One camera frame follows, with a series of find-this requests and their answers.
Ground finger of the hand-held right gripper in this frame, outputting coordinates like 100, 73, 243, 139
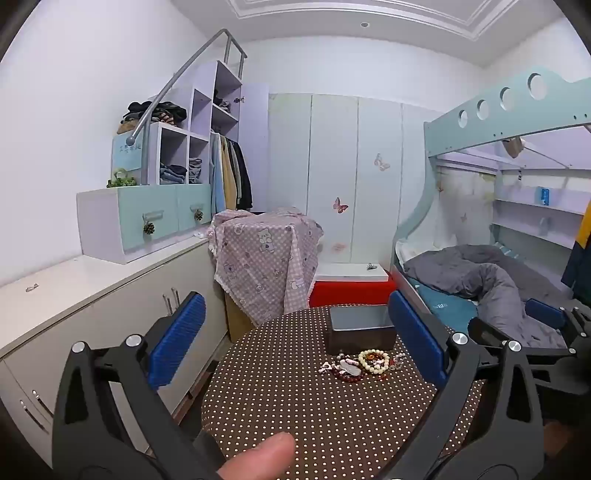
525, 298, 591, 344
468, 316, 578, 360

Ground teal bunk bed frame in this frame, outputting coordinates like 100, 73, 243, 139
392, 65, 591, 333

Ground dark hanging jackets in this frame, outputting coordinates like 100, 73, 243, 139
230, 140, 254, 211

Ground folded blue jeans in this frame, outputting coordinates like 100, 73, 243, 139
159, 162, 188, 184

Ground person's left hand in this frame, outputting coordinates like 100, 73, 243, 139
216, 432, 296, 480

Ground pink checkered bear cloth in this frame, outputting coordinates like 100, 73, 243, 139
208, 206, 325, 326

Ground grey duvet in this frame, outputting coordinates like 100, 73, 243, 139
403, 244, 570, 350

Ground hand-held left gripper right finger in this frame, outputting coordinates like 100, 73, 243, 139
376, 290, 546, 480

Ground white low cabinet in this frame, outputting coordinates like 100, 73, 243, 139
0, 235, 232, 468

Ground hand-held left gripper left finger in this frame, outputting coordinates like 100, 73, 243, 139
52, 291, 228, 480

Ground grey metal handrail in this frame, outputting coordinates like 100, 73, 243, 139
127, 28, 248, 147

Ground teal bed sheet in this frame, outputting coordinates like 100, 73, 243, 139
413, 281, 482, 334

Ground dark rectangular box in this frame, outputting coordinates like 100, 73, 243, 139
328, 304, 398, 355

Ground pink bunny keychain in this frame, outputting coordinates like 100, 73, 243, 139
321, 361, 364, 376

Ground white board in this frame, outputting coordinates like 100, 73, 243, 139
314, 263, 389, 282

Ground red storage box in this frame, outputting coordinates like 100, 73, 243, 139
308, 272, 398, 309

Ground lilac cubby shelf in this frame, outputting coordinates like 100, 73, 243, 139
111, 60, 269, 213

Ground brown polka dot tablecloth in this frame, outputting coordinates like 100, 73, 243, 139
201, 305, 490, 480

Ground light blue hanging shirt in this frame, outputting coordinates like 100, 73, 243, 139
211, 133, 227, 214

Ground teal drawer unit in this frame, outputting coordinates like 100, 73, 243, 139
76, 184, 214, 265

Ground white wardrobe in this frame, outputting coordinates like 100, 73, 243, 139
268, 92, 445, 278

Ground cream bead bracelet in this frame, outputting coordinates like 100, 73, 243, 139
358, 349, 387, 374

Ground wooden cabinet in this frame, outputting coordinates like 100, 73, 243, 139
225, 290, 257, 343

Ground yellow and dark garment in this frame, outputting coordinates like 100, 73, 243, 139
561, 199, 591, 297

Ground yellow hanging garment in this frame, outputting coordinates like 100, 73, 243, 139
221, 136, 239, 211

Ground pile of dark clothes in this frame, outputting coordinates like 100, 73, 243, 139
121, 100, 188, 127

